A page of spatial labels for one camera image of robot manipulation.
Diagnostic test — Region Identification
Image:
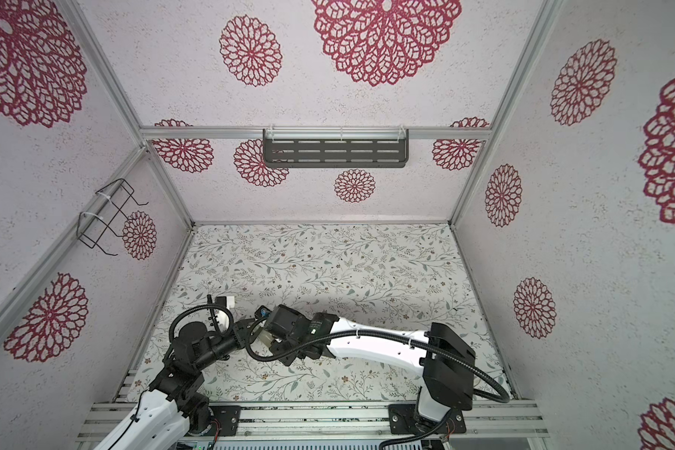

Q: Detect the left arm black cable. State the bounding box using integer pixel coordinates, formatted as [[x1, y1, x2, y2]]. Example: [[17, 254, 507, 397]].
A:
[[165, 293, 236, 361]]

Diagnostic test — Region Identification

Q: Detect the dark grey wall shelf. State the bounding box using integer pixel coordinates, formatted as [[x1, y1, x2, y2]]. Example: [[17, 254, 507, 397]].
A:
[[262, 129, 410, 169]]

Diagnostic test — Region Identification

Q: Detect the black wire wall basket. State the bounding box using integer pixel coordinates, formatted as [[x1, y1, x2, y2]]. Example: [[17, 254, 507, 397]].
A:
[[75, 177, 148, 257]]

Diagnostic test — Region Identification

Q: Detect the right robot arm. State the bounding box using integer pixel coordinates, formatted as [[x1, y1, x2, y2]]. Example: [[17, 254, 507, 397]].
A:
[[262, 305, 476, 421]]

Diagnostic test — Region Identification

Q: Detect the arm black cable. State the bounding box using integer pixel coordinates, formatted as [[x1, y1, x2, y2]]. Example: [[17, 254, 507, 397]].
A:
[[165, 293, 236, 361], [244, 317, 511, 450]]

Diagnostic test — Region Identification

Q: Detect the white remote control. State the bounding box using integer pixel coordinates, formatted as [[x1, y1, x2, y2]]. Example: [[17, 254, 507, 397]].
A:
[[253, 325, 275, 353]]

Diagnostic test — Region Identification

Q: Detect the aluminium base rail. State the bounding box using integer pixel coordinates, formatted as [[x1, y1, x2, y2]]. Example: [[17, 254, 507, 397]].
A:
[[77, 400, 549, 443]]

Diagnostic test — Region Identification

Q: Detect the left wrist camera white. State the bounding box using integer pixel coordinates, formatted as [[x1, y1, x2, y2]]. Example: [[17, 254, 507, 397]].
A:
[[208, 295, 236, 328]]

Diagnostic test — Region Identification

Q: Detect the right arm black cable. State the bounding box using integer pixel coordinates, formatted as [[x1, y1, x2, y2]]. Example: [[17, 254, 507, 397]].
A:
[[244, 317, 511, 450]]

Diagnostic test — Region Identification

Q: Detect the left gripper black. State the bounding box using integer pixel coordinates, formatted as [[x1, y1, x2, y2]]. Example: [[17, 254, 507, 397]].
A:
[[196, 317, 263, 372]]

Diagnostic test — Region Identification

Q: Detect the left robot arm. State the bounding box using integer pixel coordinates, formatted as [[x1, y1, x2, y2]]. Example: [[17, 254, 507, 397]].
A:
[[97, 319, 254, 450]]

